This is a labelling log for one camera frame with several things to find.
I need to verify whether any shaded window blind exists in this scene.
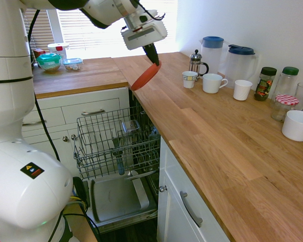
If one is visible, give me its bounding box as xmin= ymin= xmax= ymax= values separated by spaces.
xmin=24 ymin=9 xmax=53 ymax=51

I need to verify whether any white ribbed cup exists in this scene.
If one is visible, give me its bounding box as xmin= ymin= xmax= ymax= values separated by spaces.
xmin=233 ymin=79 xmax=254 ymax=101

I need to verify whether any white mug with handle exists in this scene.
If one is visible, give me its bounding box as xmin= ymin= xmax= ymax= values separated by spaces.
xmin=202 ymin=73 xmax=229 ymax=94

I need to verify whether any stainless dishwasher door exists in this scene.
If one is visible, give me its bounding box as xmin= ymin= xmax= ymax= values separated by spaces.
xmin=86 ymin=173 xmax=159 ymax=234

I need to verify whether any metal spoon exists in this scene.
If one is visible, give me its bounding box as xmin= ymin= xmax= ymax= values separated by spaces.
xmin=124 ymin=169 xmax=158 ymax=181

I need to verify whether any orange plate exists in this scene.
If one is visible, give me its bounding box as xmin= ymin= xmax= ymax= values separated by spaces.
xmin=130 ymin=61 xmax=163 ymax=92

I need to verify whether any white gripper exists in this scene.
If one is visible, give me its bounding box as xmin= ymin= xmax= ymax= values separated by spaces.
xmin=120 ymin=19 xmax=168 ymax=66

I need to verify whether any small red box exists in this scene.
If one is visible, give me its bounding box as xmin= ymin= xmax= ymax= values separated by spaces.
xmin=31 ymin=47 xmax=46 ymax=60

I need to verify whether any glass jar red checked lid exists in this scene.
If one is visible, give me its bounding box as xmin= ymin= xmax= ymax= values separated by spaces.
xmin=270 ymin=94 xmax=300 ymax=123

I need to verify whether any wooden robot mounting board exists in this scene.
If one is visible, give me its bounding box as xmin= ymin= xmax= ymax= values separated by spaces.
xmin=63 ymin=201 xmax=98 ymax=242

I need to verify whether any white ceramic bowl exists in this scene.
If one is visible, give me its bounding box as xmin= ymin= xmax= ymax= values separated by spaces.
xmin=281 ymin=110 xmax=303 ymax=142

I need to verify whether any clear jar green lid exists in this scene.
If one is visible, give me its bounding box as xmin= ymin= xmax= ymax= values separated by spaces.
xmin=276 ymin=66 xmax=300 ymax=101

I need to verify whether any white cabinet with door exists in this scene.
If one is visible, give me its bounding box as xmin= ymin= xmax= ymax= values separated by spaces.
xmin=156 ymin=137 xmax=233 ymax=242

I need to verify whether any long silver drawer handle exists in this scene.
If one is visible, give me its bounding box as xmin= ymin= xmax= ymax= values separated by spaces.
xmin=22 ymin=119 xmax=47 ymax=127
xmin=81 ymin=108 xmax=106 ymax=117

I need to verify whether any silver cabinet door handle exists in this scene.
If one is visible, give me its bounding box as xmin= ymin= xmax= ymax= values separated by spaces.
xmin=179 ymin=191 xmax=204 ymax=228

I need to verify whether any clear pitcher dark blue lid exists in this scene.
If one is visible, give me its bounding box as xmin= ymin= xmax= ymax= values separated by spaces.
xmin=224 ymin=44 xmax=261 ymax=89

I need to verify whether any yellow cable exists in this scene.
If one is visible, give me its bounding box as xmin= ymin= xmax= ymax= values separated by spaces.
xmin=68 ymin=196 xmax=85 ymax=206

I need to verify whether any white cabinet with drawers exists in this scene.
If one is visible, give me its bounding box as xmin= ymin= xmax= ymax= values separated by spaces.
xmin=21 ymin=87 xmax=131 ymax=181

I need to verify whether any glass container in rack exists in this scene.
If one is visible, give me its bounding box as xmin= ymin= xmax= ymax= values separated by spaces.
xmin=121 ymin=119 xmax=141 ymax=135

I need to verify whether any clear pitcher round blue lid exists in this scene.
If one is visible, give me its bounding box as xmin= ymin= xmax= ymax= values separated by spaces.
xmin=198 ymin=35 xmax=229 ymax=77

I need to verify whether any small container blue lid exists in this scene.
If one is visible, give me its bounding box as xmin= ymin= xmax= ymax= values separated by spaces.
xmin=63 ymin=57 xmax=83 ymax=72

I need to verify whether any glass French press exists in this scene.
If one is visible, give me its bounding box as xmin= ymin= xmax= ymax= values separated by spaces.
xmin=188 ymin=49 xmax=210 ymax=82

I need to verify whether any bright window blind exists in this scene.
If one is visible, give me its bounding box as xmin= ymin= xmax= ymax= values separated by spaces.
xmin=57 ymin=9 xmax=179 ymax=60

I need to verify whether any food container teal lid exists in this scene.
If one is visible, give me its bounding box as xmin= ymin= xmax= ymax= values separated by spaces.
xmin=35 ymin=52 xmax=62 ymax=74

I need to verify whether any white container red clip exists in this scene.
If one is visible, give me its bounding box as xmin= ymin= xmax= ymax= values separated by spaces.
xmin=47 ymin=42 xmax=70 ymax=62

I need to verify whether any grey wire dishwasher rack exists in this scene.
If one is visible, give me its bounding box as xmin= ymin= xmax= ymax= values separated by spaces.
xmin=73 ymin=105 xmax=161 ymax=181

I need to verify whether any black table clamp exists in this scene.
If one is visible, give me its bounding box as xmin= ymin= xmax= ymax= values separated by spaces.
xmin=72 ymin=176 xmax=88 ymax=217

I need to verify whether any spice jar black lid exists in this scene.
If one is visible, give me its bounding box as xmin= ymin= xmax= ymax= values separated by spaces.
xmin=254 ymin=67 xmax=278 ymax=102

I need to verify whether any small patterned cup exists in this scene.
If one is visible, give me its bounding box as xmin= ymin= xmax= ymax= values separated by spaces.
xmin=182 ymin=71 xmax=198 ymax=89

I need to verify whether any dark blue utensil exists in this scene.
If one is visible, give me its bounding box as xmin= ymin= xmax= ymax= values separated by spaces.
xmin=112 ymin=137 xmax=126 ymax=176

